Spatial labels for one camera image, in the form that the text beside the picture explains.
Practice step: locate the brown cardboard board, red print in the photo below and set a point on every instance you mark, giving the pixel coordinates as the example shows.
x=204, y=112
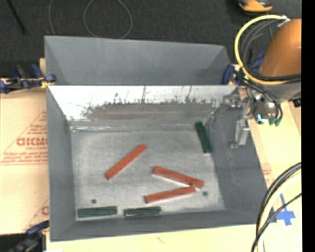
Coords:
x=21, y=182

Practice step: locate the black cylinder on white bracket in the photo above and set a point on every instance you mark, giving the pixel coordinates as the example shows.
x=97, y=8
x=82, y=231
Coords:
x=296, y=102

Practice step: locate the grey metal bin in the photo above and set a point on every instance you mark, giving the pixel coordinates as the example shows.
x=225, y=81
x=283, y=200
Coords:
x=147, y=67

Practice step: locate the dark green flat block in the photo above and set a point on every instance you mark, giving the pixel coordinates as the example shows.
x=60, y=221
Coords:
x=142, y=211
x=97, y=211
x=203, y=137

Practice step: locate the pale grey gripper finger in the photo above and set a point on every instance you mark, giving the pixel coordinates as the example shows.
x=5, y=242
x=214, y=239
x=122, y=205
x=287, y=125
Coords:
x=244, y=136
x=236, y=135

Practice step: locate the red-brown flat block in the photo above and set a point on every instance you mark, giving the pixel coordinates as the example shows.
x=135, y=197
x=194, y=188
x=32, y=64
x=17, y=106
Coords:
x=126, y=161
x=177, y=177
x=169, y=194

